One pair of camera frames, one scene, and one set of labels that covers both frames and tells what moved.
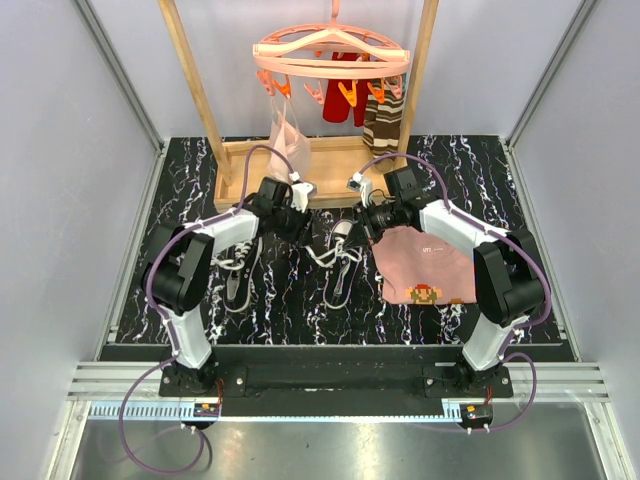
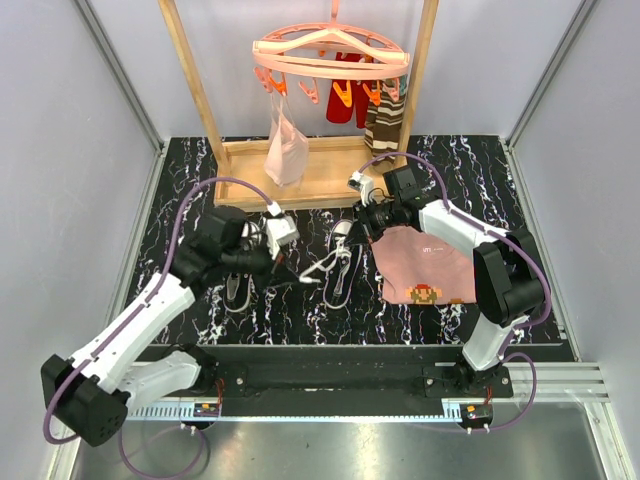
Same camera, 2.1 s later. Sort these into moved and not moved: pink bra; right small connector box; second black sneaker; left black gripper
Moved: left black gripper
Not moved: right small connector box; pink bra; second black sneaker
